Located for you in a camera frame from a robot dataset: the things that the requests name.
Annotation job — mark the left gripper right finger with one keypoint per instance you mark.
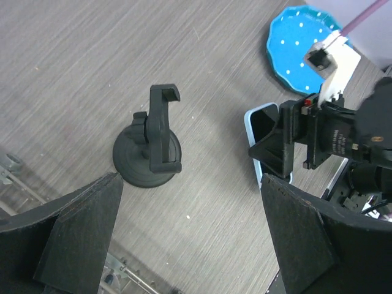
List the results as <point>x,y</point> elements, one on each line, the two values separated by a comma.
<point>323,248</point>

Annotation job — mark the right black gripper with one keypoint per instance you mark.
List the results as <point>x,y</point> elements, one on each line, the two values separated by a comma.
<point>323,131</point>

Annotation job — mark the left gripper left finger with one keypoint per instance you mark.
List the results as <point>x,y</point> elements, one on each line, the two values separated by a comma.
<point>61,246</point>

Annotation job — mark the phone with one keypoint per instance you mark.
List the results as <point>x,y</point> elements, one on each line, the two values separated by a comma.
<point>258,122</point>

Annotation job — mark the black phone stand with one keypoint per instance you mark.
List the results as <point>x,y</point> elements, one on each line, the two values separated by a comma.
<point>147,153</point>

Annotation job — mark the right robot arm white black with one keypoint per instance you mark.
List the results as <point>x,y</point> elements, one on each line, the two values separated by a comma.
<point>361,137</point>

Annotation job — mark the blue polka dot plate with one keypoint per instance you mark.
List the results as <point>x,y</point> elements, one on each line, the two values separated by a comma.
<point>291,35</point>

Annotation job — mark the grey wire dish rack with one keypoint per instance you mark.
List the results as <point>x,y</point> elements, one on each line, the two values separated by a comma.
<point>117,275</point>

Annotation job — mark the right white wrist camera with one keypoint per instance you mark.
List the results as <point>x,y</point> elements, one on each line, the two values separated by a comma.
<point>334,61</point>

